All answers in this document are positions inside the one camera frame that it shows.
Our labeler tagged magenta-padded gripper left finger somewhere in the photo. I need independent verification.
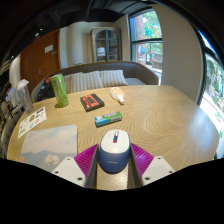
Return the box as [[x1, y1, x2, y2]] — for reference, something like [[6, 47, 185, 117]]
[[50, 143, 100, 188]]

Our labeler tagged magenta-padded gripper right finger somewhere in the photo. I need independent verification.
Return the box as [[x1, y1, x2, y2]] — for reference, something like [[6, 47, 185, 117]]
[[129, 143, 176, 188]]

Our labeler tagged white and blue computer mouse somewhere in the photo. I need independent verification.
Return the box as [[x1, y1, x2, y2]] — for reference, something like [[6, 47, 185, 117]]
[[98, 129, 132, 174]]

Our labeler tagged sky and flower print mouse pad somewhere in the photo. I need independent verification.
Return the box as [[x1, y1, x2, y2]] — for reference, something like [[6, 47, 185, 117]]
[[19, 124, 79, 173]]

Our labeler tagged small green and blue pack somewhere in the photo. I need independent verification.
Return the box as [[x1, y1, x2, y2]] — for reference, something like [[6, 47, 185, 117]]
[[94, 111, 123, 128]]

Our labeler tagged black box with orange print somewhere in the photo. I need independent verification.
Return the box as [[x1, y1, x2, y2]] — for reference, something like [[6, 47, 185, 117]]
[[79, 93, 106, 112]]

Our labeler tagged white sticker sheet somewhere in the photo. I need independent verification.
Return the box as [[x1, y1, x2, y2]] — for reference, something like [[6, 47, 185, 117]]
[[17, 106, 48, 140]]

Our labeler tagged white and orange squeeze tube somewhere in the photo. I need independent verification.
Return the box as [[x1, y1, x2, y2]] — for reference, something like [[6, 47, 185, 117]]
[[109, 86, 126, 105]]

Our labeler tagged green drink can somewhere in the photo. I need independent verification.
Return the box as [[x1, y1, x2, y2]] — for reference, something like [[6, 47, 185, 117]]
[[50, 73, 70, 108]]

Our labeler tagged black backpack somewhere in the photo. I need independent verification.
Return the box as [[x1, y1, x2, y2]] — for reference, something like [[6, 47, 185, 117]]
[[35, 76, 56, 102]]

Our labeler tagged clear shaker bottle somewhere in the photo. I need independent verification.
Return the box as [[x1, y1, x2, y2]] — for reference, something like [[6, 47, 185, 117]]
[[15, 79, 35, 115]]

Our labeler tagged grey upholstered bench sofa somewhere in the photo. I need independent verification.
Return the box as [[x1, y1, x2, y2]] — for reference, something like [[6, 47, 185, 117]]
[[30, 60, 160, 103]]

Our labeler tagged group of dining chairs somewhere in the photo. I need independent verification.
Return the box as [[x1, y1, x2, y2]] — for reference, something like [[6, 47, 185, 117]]
[[0, 89, 19, 158]]

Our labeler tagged black framed window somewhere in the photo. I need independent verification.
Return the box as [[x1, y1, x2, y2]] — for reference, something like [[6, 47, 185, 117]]
[[199, 33, 224, 158], [129, 9, 164, 84]]

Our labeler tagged brown wooden door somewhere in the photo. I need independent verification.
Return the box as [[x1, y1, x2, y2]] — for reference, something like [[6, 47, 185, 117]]
[[19, 29, 63, 94]]

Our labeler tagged arched glass door cabinet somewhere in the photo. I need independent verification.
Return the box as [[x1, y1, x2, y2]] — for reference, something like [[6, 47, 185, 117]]
[[89, 26, 123, 64]]

